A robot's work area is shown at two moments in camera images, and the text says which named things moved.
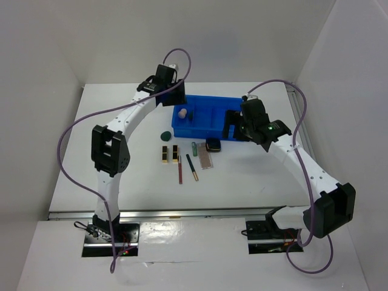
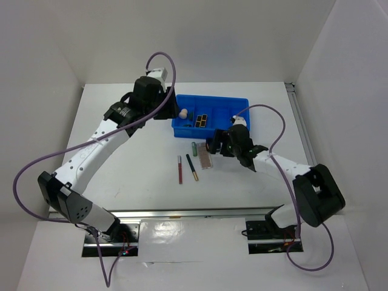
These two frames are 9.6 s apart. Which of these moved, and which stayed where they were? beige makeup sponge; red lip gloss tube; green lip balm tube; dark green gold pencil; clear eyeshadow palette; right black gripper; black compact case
Moved: right black gripper
Stayed: clear eyeshadow palette; green lip balm tube; dark green gold pencil; red lip gloss tube; black compact case; beige makeup sponge
